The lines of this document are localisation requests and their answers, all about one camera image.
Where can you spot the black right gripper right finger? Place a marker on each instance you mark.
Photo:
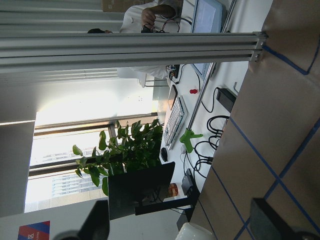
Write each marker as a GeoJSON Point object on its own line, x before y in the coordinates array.
{"type": "Point", "coordinates": [266, 224]}

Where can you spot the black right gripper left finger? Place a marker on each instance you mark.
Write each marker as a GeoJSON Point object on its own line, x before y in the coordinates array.
{"type": "Point", "coordinates": [95, 227]}

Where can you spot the green plastic clamp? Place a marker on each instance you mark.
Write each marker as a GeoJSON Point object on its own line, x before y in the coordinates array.
{"type": "Point", "coordinates": [186, 139]}

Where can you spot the black power adapter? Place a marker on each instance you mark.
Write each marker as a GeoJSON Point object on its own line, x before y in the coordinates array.
{"type": "Point", "coordinates": [226, 98]}

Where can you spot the white keyboard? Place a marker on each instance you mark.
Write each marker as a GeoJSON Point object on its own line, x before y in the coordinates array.
{"type": "Point", "coordinates": [175, 122]}

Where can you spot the aluminium frame post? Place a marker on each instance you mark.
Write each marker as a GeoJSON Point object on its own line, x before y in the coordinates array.
{"type": "Point", "coordinates": [96, 51]}

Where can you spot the black computer monitor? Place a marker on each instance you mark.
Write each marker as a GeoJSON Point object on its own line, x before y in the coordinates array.
{"type": "Point", "coordinates": [144, 191]}

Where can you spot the green potted plant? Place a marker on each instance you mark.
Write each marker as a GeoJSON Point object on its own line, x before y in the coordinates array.
{"type": "Point", "coordinates": [135, 147]}

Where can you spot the person in white shirt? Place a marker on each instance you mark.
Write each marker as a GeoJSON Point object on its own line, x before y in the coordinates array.
{"type": "Point", "coordinates": [158, 16]}

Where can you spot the black computer mouse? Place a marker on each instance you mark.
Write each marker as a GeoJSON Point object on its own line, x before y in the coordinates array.
{"type": "Point", "coordinates": [164, 154]}

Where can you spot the white plastic cup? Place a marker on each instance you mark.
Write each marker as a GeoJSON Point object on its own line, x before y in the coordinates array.
{"type": "Point", "coordinates": [191, 231]}

